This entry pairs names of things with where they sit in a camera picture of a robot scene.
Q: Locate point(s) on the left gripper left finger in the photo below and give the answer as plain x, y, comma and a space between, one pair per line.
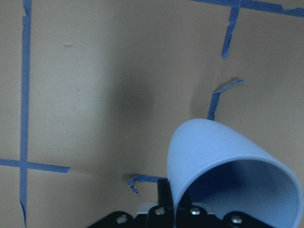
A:
162, 215

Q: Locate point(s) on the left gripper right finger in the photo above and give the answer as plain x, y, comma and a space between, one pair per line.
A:
191, 214

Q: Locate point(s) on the light blue cup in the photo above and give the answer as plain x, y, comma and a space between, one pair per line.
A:
219, 167

